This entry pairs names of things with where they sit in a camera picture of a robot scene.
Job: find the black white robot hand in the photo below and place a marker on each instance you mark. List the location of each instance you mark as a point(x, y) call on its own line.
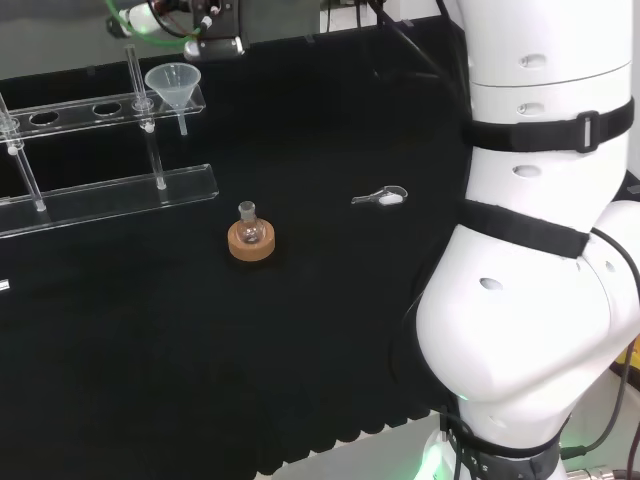
point(215, 30)

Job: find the small white label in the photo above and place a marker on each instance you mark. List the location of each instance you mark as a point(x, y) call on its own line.
point(4, 285)

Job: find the round-bottom glass flask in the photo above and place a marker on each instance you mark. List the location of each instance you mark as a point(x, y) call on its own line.
point(248, 229)

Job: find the glass weighing funnel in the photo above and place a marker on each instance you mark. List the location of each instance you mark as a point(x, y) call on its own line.
point(390, 198)

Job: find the yellow stop button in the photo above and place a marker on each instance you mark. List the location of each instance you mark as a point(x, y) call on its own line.
point(632, 357)

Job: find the clear funnel stand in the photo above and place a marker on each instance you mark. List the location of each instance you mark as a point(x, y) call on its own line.
point(115, 197)

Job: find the black bench cloth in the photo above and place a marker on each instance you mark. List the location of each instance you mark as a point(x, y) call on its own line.
point(250, 325)

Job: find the clear plastic funnel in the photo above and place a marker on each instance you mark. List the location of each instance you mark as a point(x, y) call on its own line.
point(172, 82)

